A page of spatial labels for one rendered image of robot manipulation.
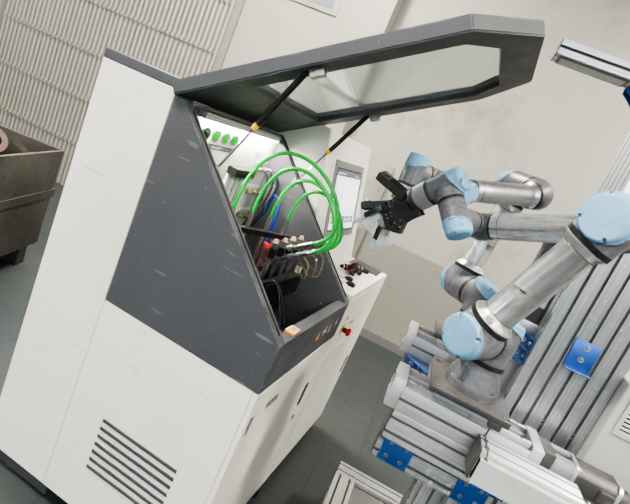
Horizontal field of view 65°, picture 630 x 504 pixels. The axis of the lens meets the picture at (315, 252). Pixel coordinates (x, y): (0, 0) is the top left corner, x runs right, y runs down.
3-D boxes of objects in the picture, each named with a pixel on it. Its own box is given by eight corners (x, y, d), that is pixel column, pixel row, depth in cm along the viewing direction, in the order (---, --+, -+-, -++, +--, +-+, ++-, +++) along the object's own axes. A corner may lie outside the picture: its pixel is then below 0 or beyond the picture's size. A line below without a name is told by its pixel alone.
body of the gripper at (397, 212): (384, 231, 149) (418, 216, 141) (373, 205, 149) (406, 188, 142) (395, 227, 155) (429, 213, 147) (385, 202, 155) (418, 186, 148)
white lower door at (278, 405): (183, 576, 156) (263, 395, 141) (177, 572, 157) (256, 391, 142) (270, 473, 217) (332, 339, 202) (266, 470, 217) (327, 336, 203)
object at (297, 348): (264, 390, 143) (285, 343, 139) (252, 383, 144) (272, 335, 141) (331, 338, 201) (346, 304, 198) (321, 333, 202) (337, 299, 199)
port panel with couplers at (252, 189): (235, 228, 197) (264, 154, 190) (228, 224, 197) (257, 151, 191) (250, 227, 209) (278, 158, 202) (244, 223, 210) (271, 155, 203)
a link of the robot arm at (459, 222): (486, 235, 136) (476, 200, 140) (465, 228, 128) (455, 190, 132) (461, 245, 141) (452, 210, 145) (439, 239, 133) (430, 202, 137)
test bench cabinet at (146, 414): (166, 606, 156) (258, 396, 139) (35, 500, 172) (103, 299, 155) (263, 488, 222) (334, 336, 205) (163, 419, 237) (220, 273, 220)
